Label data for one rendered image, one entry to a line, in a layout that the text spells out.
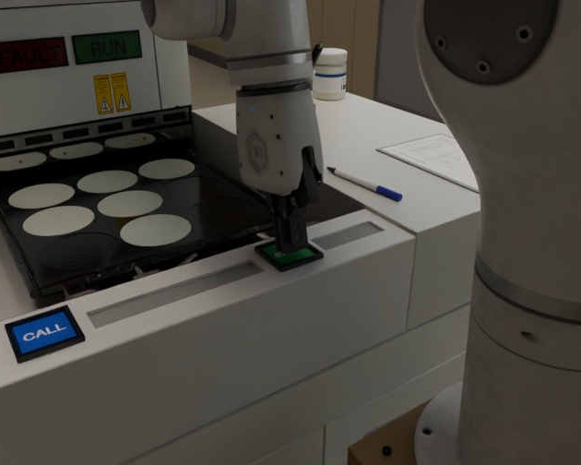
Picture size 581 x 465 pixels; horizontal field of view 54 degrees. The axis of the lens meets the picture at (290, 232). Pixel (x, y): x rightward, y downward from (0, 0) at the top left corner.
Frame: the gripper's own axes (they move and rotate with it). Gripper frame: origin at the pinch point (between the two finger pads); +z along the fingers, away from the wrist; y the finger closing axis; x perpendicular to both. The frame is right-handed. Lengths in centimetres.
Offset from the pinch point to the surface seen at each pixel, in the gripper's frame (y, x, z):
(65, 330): 0.1, -24.4, 2.6
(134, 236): -26.7, -9.4, 3.5
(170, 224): -27.4, -3.8, 3.4
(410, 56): -230, 243, -6
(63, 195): -46.4, -14.0, -0.7
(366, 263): 3.4, 7.3, 5.0
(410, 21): -229, 243, -27
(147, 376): 2.7, -18.9, 8.4
